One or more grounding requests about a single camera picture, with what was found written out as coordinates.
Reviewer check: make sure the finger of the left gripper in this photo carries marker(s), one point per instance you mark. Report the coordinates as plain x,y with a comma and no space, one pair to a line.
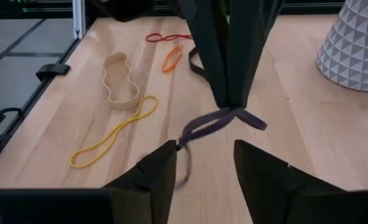
209,37
249,46

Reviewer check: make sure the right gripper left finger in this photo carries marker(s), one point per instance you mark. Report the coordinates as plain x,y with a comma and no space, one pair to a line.
149,186

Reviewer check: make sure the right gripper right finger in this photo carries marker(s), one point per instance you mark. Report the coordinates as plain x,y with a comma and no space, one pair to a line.
264,186

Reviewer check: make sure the large black rubber band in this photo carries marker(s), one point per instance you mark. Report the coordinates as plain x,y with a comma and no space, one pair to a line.
191,62

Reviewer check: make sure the orange rubber band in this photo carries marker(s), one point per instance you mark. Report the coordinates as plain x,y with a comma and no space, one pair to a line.
164,69

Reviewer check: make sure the dark brown rubber band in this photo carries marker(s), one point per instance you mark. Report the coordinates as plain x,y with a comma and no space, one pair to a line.
252,119

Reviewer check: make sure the thin yellow rubber band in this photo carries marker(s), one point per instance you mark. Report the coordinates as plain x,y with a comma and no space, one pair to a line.
136,115

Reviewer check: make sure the wide tan rubber band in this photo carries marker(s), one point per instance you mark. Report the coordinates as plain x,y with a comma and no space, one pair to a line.
122,104

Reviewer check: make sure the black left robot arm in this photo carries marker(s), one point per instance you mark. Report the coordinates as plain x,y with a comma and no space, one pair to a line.
125,9

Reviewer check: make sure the thin red rubber band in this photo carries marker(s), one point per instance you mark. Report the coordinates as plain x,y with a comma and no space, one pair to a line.
164,38

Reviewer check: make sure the succulent in triangle-patterned pot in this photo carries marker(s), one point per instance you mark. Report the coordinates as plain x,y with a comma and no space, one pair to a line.
355,46

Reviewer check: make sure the black table clamp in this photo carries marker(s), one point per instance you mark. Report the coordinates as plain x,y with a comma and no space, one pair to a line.
52,70

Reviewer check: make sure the silver aluminium post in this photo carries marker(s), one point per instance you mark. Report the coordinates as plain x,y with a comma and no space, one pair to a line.
79,18

